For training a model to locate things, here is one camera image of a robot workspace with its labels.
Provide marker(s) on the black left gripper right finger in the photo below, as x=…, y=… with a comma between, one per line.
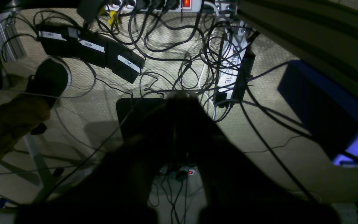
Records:
x=237, y=191

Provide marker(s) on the white labelled power strip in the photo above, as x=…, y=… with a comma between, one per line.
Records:
x=236, y=62

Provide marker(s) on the white power strip red switch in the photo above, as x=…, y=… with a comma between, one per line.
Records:
x=155, y=5

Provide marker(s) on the blue box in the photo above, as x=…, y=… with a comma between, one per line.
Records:
x=326, y=110

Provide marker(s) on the black power adapter bricks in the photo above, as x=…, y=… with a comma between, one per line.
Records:
x=64, y=40

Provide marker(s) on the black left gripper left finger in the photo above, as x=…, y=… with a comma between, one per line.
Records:
x=118, y=190

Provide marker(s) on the black round stand base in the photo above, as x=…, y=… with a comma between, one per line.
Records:
x=51, y=79

